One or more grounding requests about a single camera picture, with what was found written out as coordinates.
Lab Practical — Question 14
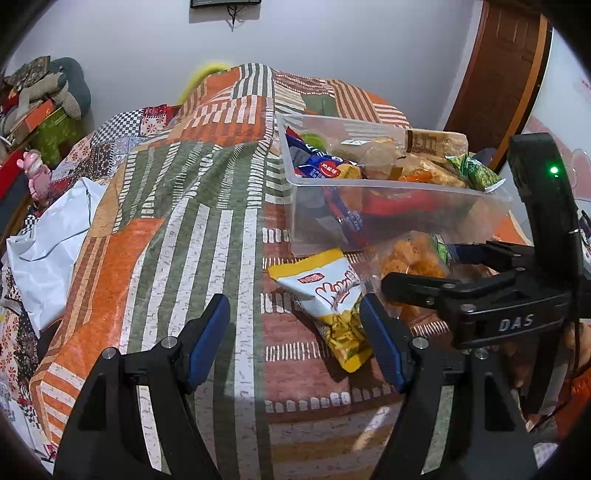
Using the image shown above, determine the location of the brown label cracker packet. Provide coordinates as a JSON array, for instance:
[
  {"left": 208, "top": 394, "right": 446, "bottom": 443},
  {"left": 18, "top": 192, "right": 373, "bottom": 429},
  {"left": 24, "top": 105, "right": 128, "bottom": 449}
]
[{"left": 405, "top": 128, "right": 469, "bottom": 160}]

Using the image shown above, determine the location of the checkered floral patchwork quilt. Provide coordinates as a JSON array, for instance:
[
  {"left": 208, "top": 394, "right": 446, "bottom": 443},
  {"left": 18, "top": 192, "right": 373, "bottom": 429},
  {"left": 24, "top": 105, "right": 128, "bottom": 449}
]
[{"left": 0, "top": 104, "right": 181, "bottom": 462}]

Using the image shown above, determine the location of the clear plastic container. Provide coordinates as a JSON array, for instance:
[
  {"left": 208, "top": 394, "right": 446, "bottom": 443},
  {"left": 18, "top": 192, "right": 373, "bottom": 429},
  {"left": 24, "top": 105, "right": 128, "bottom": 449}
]
[{"left": 276, "top": 114, "right": 514, "bottom": 259}]

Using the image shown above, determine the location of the green patterned box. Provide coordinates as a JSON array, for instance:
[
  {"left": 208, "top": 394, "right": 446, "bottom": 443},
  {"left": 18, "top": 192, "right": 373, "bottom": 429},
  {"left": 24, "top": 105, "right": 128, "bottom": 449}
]
[{"left": 34, "top": 115, "right": 79, "bottom": 167}]

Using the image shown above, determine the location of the red flat box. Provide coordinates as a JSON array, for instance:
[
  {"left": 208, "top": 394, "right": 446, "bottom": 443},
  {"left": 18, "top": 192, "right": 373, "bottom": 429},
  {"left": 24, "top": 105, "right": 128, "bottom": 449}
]
[{"left": 0, "top": 150, "right": 26, "bottom": 186}]

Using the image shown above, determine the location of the white plastic sheet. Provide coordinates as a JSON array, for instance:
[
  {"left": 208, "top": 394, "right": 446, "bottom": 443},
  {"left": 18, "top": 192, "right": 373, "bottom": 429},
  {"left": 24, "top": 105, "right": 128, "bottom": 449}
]
[{"left": 7, "top": 178, "right": 107, "bottom": 330}]

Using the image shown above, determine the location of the striped orange green patchwork blanket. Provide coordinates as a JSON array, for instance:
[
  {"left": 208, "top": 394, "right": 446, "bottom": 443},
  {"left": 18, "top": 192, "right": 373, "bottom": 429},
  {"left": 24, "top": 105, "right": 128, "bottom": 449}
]
[{"left": 28, "top": 62, "right": 532, "bottom": 480}]

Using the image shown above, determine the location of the dark floral cloth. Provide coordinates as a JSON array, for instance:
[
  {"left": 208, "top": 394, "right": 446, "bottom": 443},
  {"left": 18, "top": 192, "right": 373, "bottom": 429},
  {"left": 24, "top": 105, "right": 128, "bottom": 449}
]
[{"left": 4, "top": 56, "right": 51, "bottom": 88}]

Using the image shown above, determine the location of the yellow white snack packet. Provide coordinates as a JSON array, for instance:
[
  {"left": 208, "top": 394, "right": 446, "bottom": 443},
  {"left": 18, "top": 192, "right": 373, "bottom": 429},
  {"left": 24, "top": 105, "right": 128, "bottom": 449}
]
[{"left": 267, "top": 248, "right": 374, "bottom": 374}]

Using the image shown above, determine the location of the clear bread bag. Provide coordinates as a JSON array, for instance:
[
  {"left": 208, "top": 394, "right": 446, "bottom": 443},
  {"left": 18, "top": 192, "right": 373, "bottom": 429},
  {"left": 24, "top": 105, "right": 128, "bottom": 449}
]
[{"left": 332, "top": 136, "right": 407, "bottom": 181}]

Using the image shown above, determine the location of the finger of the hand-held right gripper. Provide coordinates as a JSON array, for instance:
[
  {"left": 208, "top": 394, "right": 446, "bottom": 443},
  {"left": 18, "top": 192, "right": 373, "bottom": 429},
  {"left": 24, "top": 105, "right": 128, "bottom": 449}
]
[
  {"left": 381, "top": 270, "right": 523, "bottom": 319},
  {"left": 448, "top": 240, "right": 539, "bottom": 273}
]

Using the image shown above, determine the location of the brown wooden door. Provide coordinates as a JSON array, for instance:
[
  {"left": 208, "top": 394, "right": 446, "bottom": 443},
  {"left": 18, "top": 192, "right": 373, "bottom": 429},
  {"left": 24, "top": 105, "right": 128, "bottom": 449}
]
[{"left": 443, "top": 0, "right": 552, "bottom": 171}]

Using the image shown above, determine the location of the green pea snack packet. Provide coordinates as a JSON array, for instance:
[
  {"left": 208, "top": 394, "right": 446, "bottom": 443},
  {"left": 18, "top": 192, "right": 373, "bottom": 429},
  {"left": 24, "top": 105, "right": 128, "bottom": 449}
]
[{"left": 445, "top": 152, "right": 506, "bottom": 192}]

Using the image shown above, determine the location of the dark flat box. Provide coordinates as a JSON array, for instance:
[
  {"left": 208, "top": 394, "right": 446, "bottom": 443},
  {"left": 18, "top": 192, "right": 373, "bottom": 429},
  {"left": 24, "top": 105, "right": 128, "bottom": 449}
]
[{"left": 0, "top": 178, "right": 31, "bottom": 232}]

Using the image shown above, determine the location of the blue snack packet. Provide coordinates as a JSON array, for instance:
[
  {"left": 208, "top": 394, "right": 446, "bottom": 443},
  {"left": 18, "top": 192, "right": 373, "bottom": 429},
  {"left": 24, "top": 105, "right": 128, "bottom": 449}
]
[{"left": 284, "top": 127, "right": 377, "bottom": 247}]

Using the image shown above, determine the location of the orange cardboard box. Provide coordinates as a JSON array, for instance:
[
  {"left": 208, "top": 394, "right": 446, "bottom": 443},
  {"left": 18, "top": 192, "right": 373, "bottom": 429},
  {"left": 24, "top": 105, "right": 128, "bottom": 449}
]
[{"left": 9, "top": 99, "right": 58, "bottom": 136}]

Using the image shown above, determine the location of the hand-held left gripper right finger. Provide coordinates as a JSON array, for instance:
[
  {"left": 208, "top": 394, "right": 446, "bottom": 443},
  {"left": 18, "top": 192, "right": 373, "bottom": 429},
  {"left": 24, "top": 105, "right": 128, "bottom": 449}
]
[{"left": 359, "top": 293, "right": 539, "bottom": 480}]

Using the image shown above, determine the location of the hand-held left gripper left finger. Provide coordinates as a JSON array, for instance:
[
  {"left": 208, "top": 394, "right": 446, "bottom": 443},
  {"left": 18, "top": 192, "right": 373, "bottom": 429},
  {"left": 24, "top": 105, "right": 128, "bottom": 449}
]
[{"left": 53, "top": 293, "right": 232, "bottom": 480}]

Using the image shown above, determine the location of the red instant noodle packet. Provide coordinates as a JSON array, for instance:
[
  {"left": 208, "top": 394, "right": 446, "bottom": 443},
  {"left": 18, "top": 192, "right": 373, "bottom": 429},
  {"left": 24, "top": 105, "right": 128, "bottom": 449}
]
[{"left": 365, "top": 187, "right": 445, "bottom": 219}]

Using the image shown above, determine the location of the small black wall screen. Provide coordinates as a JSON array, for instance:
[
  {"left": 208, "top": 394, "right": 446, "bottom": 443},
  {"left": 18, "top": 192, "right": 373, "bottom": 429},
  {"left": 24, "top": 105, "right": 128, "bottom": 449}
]
[{"left": 190, "top": 0, "right": 262, "bottom": 8}]

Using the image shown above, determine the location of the pink toy figure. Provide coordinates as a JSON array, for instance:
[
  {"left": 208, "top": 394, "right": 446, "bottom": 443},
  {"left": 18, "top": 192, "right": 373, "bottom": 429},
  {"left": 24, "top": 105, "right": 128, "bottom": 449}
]
[{"left": 17, "top": 150, "right": 52, "bottom": 201}]

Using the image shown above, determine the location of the yellow foam tube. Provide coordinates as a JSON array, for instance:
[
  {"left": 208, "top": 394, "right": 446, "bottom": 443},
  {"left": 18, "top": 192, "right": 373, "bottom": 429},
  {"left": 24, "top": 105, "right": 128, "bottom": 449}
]
[{"left": 178, "top": 62, "right": 232, "bottom": 104}]

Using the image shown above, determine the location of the orange puff snack bag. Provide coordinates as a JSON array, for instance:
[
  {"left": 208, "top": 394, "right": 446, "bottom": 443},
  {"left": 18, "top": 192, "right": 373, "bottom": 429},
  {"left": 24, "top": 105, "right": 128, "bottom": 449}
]
[{"left": 369, "top": 230, "right": 462, "bottom": 319}]

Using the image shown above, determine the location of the white wardrobe door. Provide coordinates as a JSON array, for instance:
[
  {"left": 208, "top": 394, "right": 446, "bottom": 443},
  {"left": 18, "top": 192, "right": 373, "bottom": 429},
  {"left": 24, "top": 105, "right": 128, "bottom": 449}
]
[{"left": 522, "top": 32, "right": 591, "bottom": 222}]

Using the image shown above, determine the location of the grey blue plush pillow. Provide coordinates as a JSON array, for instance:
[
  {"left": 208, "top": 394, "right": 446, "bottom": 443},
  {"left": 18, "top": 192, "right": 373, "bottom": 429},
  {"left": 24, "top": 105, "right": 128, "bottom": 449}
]
[{"left": 51, "top": 56, "right": 92, "bottom": 121}]

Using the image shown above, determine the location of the orange chip snack bag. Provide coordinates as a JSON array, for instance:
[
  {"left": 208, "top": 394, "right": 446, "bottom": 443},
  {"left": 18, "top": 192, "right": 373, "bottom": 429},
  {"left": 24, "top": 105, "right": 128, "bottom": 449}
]
[{"left": 397, "top": 154, "right": 467, "bottom": 188}]

